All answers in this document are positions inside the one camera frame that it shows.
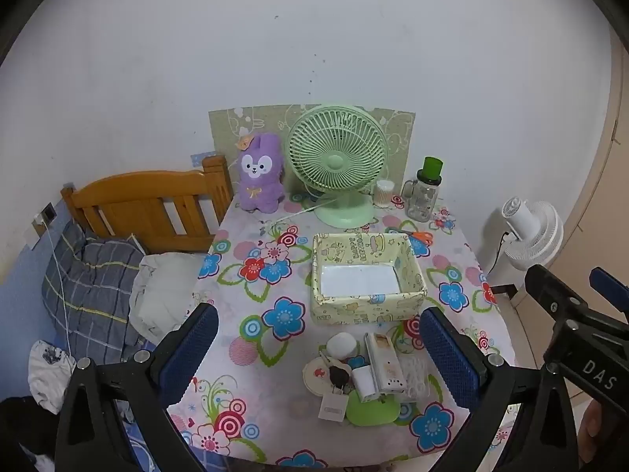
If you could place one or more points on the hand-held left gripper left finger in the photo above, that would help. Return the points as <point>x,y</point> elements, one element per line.
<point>194,339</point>

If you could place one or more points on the black car key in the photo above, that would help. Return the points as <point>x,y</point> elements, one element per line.
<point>339,377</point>

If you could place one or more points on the grey plaid pillow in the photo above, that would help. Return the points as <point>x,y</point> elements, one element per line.
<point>88,290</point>

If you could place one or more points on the green rounded case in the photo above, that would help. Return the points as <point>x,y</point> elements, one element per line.
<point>373,412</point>

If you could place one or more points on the person's right hand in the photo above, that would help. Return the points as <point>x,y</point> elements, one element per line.
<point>589,432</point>

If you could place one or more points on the yellow printed storage box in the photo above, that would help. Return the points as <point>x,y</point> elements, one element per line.
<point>363,312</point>

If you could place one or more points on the wooden bed headboard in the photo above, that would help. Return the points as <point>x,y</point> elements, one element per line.
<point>137,191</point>

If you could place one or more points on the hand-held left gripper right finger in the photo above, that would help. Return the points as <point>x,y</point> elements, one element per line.
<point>447,349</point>

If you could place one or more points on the glass jar with green lid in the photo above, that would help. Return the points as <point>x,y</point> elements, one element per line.
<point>422,196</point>

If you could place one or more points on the white standing fan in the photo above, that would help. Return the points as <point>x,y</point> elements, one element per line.
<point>533,236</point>

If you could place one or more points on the white pillow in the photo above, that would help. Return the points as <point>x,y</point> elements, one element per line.
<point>167,290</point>

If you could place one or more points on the floral tablecloth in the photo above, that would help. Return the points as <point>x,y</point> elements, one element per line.
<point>295,275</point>

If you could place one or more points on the white long rectangular device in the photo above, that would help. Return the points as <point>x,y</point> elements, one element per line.
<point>386,361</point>

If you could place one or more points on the wall socket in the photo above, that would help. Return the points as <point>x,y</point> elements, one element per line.
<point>48,212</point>

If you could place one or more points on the round cream tin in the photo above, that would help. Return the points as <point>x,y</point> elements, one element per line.
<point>314,376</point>

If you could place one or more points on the white charger with grey label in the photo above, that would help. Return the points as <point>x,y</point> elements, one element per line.
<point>332,407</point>

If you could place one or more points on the black cloth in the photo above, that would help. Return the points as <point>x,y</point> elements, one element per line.
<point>24,427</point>

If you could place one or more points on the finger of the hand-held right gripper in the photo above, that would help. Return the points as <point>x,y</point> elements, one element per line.
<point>612,287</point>
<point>555,295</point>

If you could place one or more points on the purple plush toy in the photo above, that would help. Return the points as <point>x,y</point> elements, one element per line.
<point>260,182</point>

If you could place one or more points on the white patterned cloth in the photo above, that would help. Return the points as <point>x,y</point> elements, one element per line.
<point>49,373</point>

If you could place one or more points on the beige wooden door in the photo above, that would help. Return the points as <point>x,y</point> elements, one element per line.
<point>604,182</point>

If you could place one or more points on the blue wall sticker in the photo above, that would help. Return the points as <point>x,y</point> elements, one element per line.
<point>201,159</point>

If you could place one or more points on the green desk fan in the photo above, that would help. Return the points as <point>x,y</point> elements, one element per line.
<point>336,162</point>

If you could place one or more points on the cotton swab container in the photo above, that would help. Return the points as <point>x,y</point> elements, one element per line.
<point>385,194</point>

